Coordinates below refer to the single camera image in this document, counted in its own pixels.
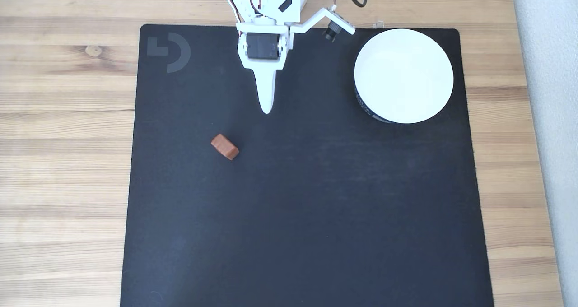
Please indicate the white round plate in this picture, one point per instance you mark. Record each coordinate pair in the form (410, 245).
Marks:
(404, 74)

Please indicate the black desk mat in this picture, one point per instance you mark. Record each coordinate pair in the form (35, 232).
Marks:
(293, 207)

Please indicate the small clear plastic clip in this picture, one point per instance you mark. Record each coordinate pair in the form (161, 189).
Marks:
(378, 24)

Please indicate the red-brown brick toy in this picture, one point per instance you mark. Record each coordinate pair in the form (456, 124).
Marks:
(224, 146)

